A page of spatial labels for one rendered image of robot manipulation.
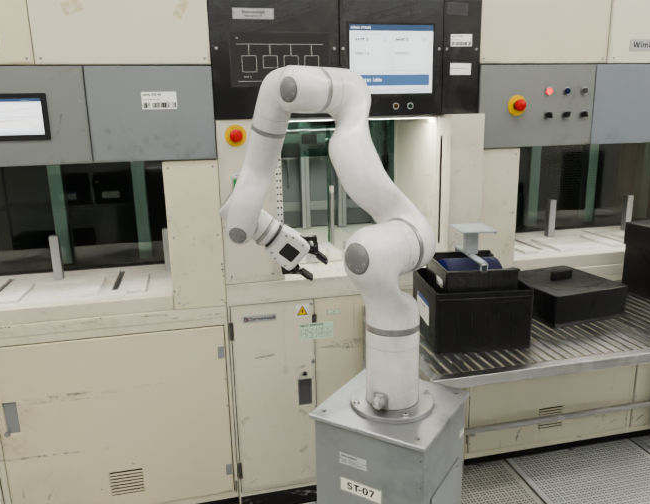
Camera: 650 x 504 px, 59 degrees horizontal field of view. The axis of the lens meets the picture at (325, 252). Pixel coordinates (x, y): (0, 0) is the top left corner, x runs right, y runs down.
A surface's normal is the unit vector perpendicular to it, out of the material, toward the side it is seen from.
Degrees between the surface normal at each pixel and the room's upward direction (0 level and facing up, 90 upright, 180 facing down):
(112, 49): 90
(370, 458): 90
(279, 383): 90
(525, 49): 90
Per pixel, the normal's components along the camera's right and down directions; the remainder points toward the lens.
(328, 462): -0.53, 0.21
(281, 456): 0.22, 0.22
